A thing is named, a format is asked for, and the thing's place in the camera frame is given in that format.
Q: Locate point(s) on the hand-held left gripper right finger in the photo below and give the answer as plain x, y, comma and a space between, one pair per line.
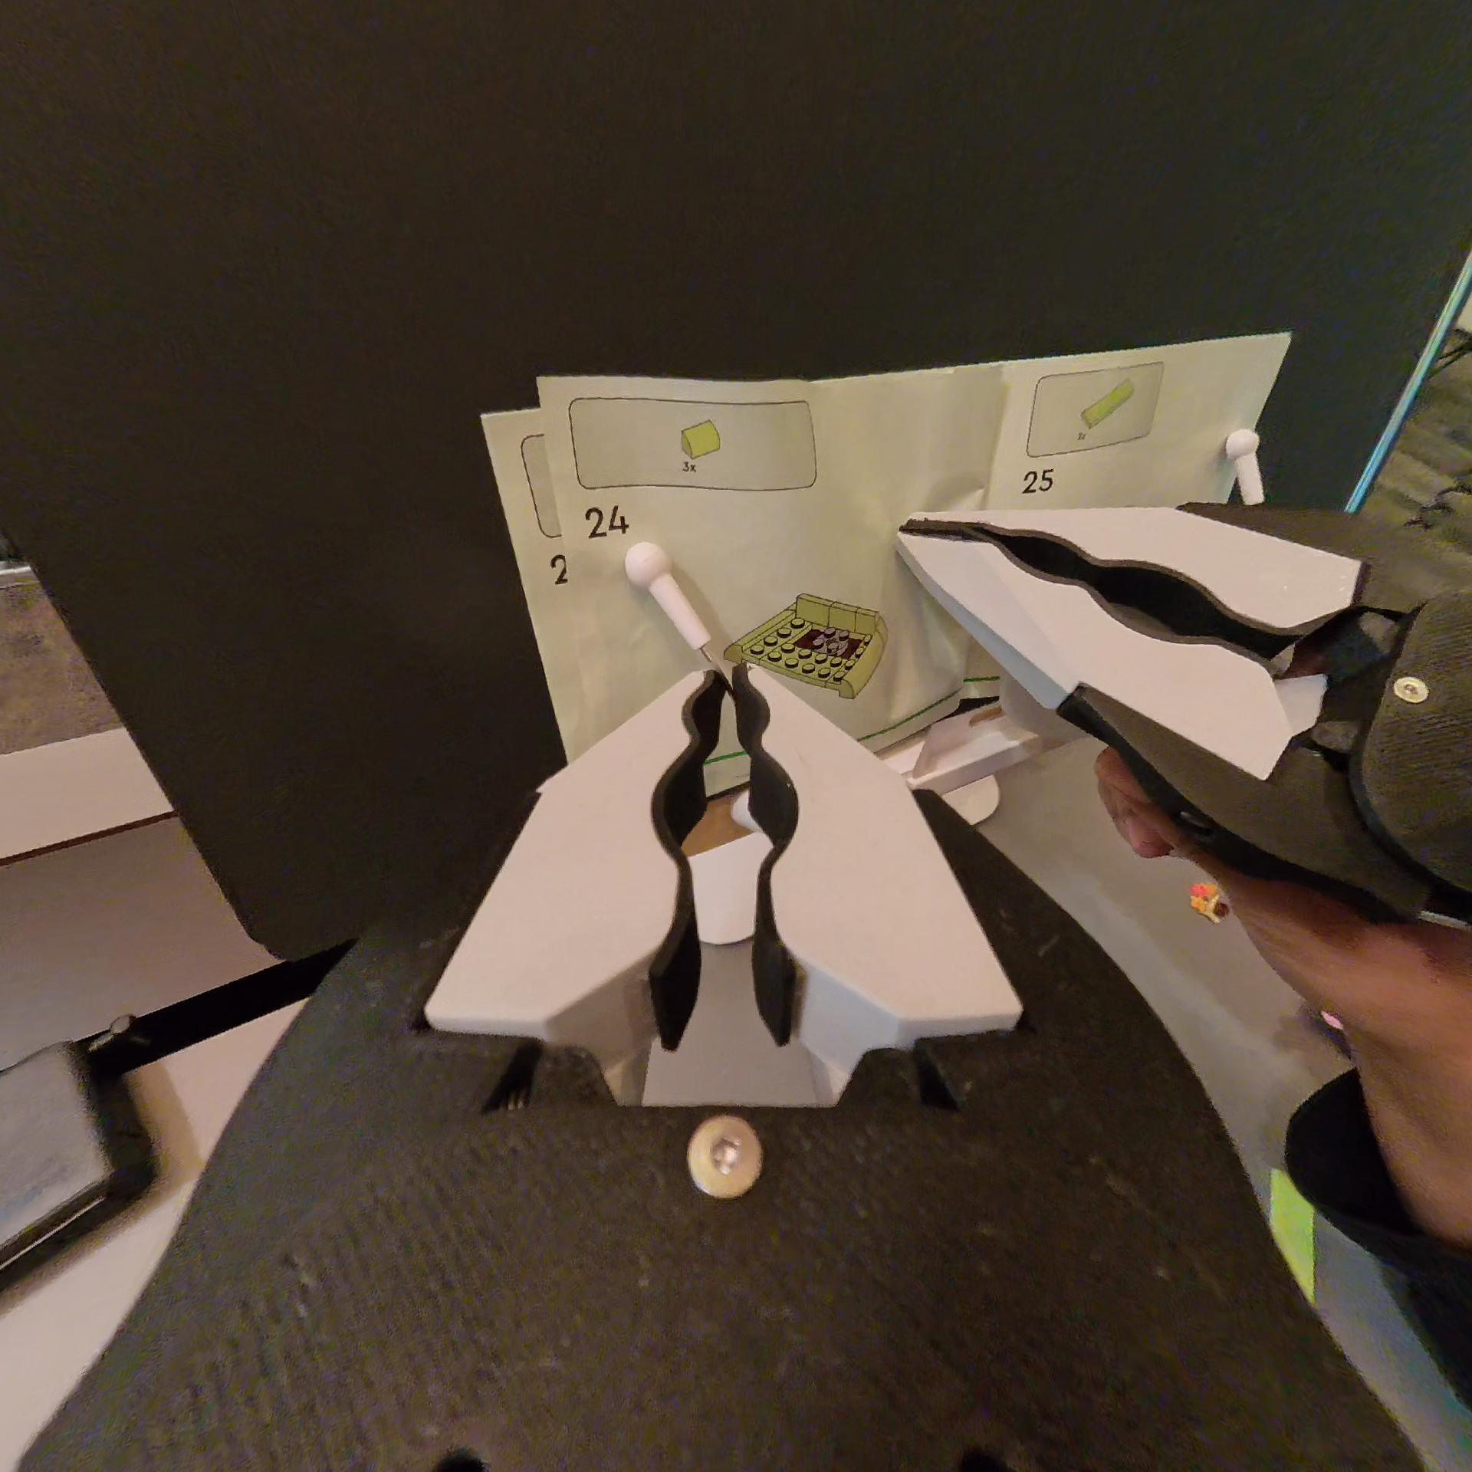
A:
897, 922

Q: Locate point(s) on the black flat device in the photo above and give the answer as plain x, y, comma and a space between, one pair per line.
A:
57, 1152

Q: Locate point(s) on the instruction booklet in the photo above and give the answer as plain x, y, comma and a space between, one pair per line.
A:
873, 460

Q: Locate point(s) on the black backdrop board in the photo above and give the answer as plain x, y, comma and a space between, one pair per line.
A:
345, 345

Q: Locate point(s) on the white page holder pin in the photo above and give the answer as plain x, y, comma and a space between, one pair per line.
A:
650, 570
1243, 446

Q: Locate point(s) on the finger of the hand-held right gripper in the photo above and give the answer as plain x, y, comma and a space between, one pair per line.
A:
1151, 692
1243, 565

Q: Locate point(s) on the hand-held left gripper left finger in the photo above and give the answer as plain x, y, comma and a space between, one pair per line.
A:
563, 922

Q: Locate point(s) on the person's right hand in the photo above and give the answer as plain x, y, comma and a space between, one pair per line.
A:
1381, 990

